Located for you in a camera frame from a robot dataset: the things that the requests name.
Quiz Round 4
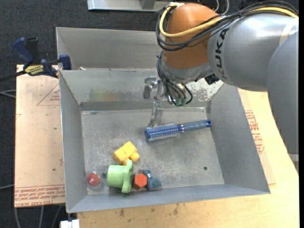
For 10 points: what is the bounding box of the blue-grey toy piece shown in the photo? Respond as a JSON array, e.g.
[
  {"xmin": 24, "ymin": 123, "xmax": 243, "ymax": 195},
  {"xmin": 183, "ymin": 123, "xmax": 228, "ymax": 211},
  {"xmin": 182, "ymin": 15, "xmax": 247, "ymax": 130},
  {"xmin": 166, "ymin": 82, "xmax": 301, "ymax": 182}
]
[{"xmin": 142, "ymin": 170, "xmax": 163, "ymax": 191}]

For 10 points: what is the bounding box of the blue round hairbrush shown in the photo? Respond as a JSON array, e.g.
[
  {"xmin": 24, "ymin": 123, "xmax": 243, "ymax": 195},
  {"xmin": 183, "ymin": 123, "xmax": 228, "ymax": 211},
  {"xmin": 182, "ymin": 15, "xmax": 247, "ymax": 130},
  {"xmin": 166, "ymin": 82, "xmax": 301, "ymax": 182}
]
[{"xmin": 144, "ymin": 119, "xmax": 212, "ymax": 143}]

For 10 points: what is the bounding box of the light green flanged cylinder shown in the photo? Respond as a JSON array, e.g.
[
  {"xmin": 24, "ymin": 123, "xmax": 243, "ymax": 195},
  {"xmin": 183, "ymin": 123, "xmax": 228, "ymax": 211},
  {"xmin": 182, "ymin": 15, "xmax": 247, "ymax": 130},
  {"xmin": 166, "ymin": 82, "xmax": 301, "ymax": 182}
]
[{"xmin": 106, "ymin": 159, "xmax": 134, "ymax": 194}]

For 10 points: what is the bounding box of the yellow toy block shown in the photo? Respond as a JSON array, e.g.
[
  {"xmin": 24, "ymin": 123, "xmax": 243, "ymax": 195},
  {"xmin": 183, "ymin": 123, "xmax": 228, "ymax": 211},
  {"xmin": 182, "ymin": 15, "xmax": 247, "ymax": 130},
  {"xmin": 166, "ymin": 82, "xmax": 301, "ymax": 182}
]
[{"xmin": 112, "ymin": 141, "xmax": 141, "ymax": 166}]

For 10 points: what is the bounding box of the red ball in clear dome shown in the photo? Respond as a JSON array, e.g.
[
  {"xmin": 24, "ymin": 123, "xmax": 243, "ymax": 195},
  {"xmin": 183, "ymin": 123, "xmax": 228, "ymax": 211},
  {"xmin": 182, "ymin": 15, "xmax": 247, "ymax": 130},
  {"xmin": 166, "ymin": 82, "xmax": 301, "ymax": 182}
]
[{"xmin": 85, "ymin": 171, "xmax": 104, "ymax": 190}]

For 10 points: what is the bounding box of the brown cardboard board red print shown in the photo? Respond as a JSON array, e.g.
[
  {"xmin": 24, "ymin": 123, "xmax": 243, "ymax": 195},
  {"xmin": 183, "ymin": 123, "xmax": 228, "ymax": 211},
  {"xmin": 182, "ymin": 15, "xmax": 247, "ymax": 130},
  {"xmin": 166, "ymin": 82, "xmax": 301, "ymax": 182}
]
[{"xmin": 14, "ymin": 64, "xmax": 277, "ymax": 209}]

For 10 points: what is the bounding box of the grey metal bin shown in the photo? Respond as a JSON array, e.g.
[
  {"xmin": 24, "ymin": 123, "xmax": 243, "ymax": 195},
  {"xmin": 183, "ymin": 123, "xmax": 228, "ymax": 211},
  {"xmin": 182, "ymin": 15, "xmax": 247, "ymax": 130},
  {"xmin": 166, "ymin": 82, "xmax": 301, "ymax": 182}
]
[{"xmin": 56, "ymin": 27, "xmax": 271, "ymax": 214}]

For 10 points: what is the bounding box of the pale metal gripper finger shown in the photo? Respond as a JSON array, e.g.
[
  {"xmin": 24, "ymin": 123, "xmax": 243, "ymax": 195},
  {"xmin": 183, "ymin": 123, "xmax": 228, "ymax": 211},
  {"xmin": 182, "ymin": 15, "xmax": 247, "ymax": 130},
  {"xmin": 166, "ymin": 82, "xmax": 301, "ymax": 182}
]
[
  {"xmin": 155, "ymin": 103, "xmax": 164, "ymax": 127},
  {"xmin": 148, "ymin": 102, "xmax": 158, "ymax": 128}
]

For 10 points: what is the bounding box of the orange-red hexagonal toy bolt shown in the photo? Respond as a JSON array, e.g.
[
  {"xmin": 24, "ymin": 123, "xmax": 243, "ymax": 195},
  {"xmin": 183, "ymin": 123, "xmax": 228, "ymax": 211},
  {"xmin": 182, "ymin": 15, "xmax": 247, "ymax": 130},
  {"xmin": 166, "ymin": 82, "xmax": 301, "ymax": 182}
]
[{"xmin": 132, "ymin": 173, "xmax": 148, "ymax": 191}]

